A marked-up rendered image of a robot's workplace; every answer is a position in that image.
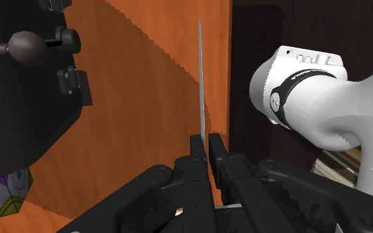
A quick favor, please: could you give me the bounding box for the thin silver knife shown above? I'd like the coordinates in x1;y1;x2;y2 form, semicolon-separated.
173;18;242;218

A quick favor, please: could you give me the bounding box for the black appliance with knobs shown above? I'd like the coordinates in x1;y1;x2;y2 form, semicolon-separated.
0;0;93;180

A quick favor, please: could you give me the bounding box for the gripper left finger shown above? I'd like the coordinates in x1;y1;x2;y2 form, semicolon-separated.
56;134;218;233

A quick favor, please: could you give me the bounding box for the white purple green faceted ball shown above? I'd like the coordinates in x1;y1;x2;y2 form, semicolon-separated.
0;167;34;223

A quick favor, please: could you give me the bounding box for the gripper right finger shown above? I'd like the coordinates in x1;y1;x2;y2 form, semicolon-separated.
208;132;373;233

